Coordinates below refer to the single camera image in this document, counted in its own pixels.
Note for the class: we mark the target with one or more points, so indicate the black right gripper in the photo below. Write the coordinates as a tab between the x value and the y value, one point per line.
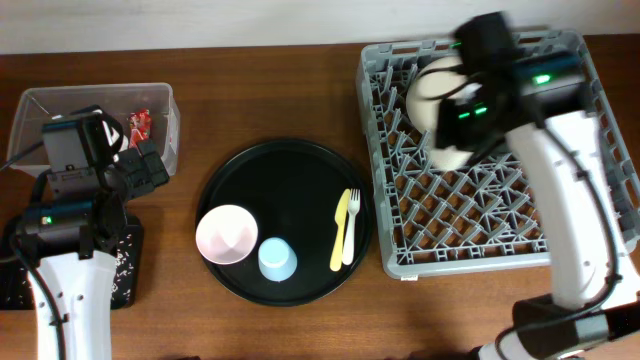
442	138

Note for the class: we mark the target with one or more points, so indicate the white cup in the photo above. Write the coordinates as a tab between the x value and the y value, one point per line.
450	158

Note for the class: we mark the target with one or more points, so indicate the round black tray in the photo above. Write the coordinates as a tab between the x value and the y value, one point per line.
292	188

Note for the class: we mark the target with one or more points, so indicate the red snack wrapper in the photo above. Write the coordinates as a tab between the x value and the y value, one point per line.
140	124

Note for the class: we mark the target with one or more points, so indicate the clear plastic waste bin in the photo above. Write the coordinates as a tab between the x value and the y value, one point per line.
38	106

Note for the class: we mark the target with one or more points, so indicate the light blue cup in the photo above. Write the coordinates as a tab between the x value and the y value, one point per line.
276	259

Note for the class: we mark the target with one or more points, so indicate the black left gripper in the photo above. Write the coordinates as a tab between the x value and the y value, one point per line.
148	171

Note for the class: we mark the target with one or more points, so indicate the white plastic fork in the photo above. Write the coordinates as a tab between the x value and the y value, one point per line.
349	241

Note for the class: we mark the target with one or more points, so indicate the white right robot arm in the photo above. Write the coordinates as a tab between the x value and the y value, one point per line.
539	108

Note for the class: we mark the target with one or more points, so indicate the rice grains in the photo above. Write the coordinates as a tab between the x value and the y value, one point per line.
122	260

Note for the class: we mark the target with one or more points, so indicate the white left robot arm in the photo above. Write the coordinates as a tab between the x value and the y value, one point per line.
73	235

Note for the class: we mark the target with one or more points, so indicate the grey dishwasher rack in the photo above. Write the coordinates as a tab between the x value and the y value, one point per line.
434	223

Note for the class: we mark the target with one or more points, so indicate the beige plate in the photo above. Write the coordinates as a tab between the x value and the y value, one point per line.
430	82

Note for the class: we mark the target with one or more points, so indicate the pink bowl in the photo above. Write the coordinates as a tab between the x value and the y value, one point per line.
226	234

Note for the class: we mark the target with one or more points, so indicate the rectangular black tray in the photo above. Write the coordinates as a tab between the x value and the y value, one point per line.
125	270

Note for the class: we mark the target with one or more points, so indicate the yellow plastic knife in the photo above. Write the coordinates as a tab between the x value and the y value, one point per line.
339	218

